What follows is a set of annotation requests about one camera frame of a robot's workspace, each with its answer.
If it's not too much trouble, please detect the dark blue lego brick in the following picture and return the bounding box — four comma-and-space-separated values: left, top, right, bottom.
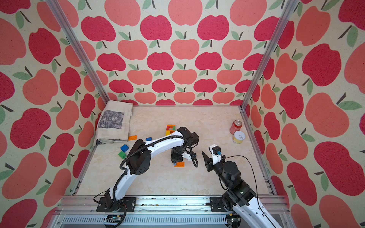
120, 144, 129, 153

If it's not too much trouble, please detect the red soda can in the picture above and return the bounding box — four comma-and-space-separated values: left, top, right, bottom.
230, 119, 242, 135

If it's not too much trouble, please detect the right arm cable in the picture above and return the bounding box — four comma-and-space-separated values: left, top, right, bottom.
218, 155, 277, 228

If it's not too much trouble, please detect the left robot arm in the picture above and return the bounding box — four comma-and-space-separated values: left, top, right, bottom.
94, 127, 199, 212

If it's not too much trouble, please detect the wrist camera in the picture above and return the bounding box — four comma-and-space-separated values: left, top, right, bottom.
182, 152, 197, 161
209, 144, 222, 165

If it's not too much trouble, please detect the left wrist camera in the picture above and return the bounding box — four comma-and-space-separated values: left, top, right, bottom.
182, 152, 197, 161

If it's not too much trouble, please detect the left frame post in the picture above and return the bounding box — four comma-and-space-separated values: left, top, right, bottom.
46, 0, 110, 104

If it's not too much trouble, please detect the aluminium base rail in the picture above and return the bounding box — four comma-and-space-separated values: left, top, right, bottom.
47, 195, 295, 228

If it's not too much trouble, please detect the folded beige towel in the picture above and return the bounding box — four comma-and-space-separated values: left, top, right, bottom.
93, 100, 133, 146

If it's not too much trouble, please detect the green lego brick left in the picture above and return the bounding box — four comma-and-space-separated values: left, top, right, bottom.
118, 151, 127, 159

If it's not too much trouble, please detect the right frame post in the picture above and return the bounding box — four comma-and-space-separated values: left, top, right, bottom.
240, 0, 299, 113

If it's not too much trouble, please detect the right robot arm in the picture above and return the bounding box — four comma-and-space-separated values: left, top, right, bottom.
202, 153, 281, 228

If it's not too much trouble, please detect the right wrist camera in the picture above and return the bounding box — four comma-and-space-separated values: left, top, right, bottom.
209, 144, 222, 165

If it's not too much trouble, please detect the orange lego brick small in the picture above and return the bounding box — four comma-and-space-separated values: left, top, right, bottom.
174, 162, 184, 168

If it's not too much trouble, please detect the frame post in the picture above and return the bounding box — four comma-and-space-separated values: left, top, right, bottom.
240, 0, 299, 113
46, 0, 110, 104

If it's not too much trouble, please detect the yellow tin can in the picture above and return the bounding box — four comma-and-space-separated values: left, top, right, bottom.
232, 131, 246, 144

